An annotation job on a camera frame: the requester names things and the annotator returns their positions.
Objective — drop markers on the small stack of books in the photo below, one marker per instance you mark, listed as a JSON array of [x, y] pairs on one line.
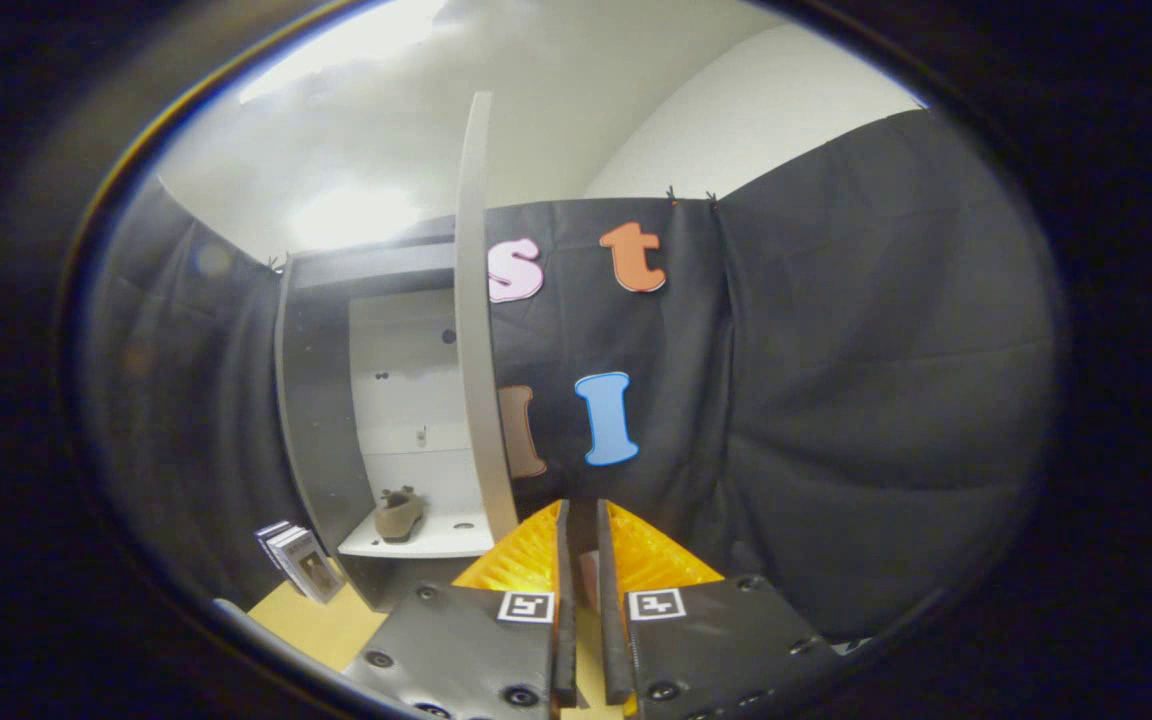
[[306, 565]]

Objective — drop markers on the white cabinet shelf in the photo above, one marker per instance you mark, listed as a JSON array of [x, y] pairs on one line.
[[436, 535]]

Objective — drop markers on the bright ceiling light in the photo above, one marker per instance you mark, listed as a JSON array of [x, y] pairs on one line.
[[356, 215]]

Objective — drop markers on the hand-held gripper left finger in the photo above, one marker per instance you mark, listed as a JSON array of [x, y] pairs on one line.
[[566, 640]]

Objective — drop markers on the grey shoe cabinet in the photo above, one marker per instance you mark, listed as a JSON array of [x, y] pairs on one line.
[[321, 400]]

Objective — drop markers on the white shoe cabinet door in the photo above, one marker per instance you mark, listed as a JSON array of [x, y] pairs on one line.
[[476, 300]]

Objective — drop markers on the brown fuzzy shoe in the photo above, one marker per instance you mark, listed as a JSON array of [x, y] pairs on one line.
[[399, 518]]

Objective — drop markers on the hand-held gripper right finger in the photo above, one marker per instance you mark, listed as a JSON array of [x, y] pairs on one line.
[[611, 650]]

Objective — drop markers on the black backdrop cloth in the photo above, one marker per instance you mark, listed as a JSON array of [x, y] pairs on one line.
[[836, 400]]

